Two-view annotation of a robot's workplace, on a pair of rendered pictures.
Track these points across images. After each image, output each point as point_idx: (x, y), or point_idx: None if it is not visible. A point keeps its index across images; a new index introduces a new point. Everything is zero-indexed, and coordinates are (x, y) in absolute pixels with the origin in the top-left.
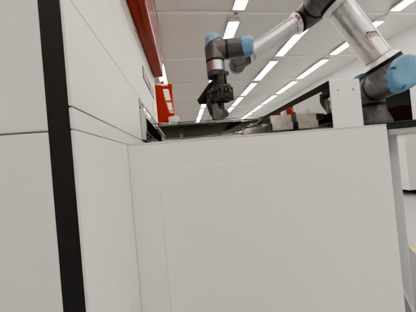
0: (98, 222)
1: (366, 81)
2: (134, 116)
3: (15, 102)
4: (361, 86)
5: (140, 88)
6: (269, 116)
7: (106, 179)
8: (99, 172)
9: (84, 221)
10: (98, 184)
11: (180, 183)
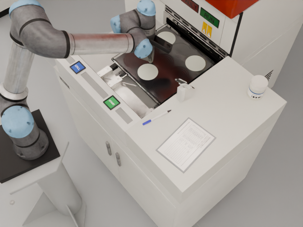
0: (129, 11)
1: (25, 103)
2: (155, 8)
3: None
4: (29, 109)
5: (170, 2)
6: (108, 66)
7: (132, 7)
8: (130, 4)
9: (125, 6)
10: (129, 5)
11: None
